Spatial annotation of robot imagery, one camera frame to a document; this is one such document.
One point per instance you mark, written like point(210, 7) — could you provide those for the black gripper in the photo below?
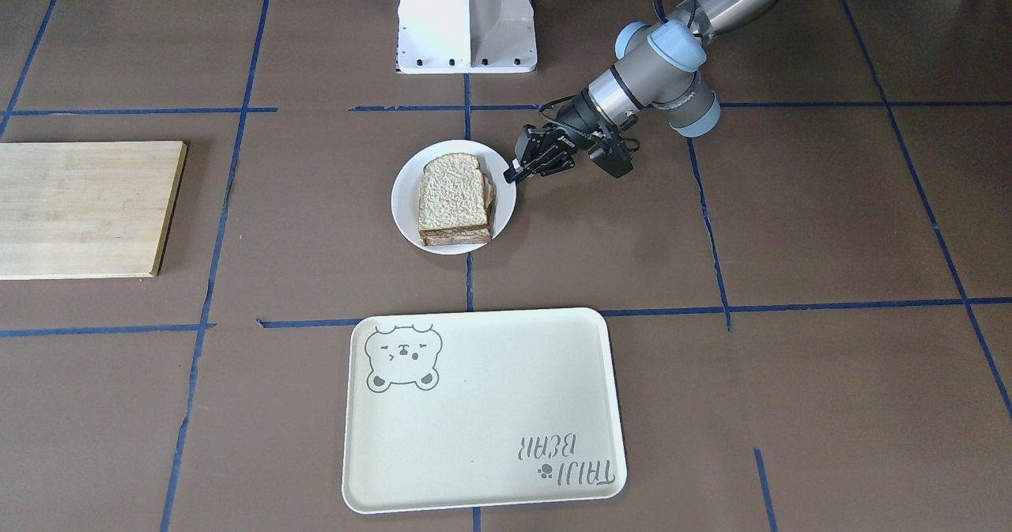
point(579, 115)

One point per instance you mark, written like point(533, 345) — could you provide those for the bread slice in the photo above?
point(451, 164)
point(458, 237)

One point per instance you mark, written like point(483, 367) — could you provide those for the white round plate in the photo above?
point(405, 192)

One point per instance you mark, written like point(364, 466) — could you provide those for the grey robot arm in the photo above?
point(658, 66)

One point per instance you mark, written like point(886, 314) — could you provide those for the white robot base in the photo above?
point(466, 37)

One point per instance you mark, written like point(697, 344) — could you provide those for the cream bear serving tray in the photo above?
point(481, 409)

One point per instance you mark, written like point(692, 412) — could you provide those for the wooden cutting board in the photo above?
point(87, 209)

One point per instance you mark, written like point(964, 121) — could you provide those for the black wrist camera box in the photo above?
point(611, 152)

